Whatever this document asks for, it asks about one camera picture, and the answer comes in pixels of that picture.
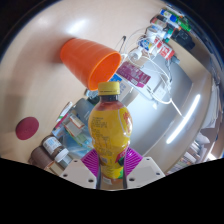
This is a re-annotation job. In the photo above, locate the magenta pouch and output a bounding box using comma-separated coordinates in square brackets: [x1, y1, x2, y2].
[116, 60, 152, 89]

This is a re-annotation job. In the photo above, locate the flat round red coaster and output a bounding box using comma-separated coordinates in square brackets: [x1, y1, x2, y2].
[15, 116, 40, 141]

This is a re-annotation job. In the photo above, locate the orange plastic cup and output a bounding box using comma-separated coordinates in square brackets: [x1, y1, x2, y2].
[60, 37, 123, 92]

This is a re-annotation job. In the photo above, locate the yellow-labelled drink bottle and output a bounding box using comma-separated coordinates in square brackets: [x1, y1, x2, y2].
[87, 81, 134, 186]

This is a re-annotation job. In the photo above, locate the long white light bar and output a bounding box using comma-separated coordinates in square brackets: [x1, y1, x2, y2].
[165, 93, 202, 145]

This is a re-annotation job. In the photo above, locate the clear bottle with gold cap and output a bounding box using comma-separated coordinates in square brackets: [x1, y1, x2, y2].
[61, 113, 87, 138]

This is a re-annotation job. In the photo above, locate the red and white can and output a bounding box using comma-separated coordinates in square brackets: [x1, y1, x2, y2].
[156, 38, 176, 61]

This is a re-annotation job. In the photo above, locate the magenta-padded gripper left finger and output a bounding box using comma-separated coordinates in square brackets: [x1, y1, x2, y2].
[59, 148, 101, 190]

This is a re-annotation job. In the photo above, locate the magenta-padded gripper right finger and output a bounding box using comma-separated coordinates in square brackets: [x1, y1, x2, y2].
[122, 147, 166, 190]

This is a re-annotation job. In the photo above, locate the grey shaker bottle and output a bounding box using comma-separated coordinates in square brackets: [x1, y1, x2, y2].
[73, 97, 98, 121]

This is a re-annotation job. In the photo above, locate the white power strip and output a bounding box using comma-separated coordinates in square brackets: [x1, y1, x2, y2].
[148, 81, 174, 105]

